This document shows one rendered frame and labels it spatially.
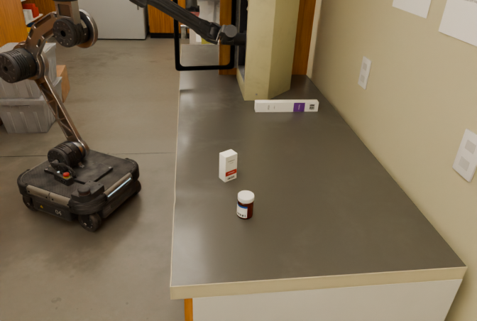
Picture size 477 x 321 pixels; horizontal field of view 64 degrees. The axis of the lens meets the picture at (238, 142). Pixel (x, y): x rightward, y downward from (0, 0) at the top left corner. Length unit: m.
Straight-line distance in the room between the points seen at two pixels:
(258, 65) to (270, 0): 0.28
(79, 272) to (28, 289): 0.24
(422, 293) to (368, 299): 0.14
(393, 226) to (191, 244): 0.54
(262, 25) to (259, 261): 1.05
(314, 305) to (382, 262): 0.19
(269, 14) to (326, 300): 1.14
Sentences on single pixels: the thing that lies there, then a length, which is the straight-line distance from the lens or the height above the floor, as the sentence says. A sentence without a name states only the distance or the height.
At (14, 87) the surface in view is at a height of 0.43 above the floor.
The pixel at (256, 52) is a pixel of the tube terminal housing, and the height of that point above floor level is 1.17.
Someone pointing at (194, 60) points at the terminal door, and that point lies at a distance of 1.99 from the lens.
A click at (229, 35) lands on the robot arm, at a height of 1.23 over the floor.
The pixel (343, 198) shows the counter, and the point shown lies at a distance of 1.19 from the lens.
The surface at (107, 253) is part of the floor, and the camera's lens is 2.37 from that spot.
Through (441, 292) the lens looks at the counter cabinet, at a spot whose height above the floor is 0.86.
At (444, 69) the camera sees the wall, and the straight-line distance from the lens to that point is 1.18.
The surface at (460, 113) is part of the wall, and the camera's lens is 1.13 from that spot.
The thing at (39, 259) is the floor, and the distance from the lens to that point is 2.46.
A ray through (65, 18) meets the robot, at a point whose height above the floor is 1.20.
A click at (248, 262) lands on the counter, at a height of 0.94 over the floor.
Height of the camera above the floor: 1.61
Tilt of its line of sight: 28 degrees down
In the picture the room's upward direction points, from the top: 3 degrees clockwise
